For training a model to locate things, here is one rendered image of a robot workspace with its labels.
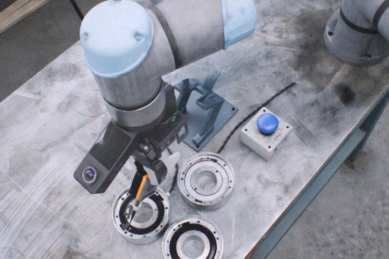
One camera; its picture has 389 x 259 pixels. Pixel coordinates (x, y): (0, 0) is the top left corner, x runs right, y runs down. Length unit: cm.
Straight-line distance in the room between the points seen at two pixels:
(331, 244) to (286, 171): 84
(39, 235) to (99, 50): 53
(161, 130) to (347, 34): 52
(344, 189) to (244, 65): 89
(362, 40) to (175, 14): 60
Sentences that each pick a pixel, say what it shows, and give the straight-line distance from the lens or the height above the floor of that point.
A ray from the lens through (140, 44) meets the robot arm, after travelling 48.
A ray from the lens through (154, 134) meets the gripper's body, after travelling 66.
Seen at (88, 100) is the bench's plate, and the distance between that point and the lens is 104.
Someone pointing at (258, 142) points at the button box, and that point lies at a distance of 90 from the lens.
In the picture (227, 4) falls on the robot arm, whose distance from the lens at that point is 53.
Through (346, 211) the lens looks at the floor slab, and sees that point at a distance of 180.
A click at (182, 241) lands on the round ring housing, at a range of 85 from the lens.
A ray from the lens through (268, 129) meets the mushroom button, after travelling 89.
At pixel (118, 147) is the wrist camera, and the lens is 63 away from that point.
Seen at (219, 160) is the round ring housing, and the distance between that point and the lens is 90.
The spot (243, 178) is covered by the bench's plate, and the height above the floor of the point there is 80.
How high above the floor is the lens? 164
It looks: 59 degrees down
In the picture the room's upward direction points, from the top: 6 degrees counter-clockwise
